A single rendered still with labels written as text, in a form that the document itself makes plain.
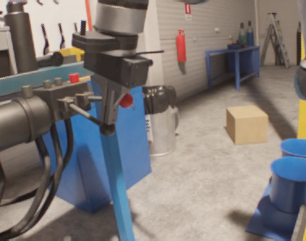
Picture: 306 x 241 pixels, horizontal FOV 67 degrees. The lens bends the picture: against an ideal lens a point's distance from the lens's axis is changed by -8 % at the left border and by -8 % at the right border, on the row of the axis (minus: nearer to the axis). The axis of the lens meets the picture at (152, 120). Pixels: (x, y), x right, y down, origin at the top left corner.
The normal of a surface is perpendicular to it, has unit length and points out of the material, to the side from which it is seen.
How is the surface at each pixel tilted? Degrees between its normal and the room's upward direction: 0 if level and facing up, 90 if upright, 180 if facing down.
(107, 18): 96
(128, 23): 107
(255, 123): 90
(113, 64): 90
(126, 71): 90
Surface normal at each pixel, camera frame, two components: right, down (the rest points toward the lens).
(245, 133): -0.06, 0.29
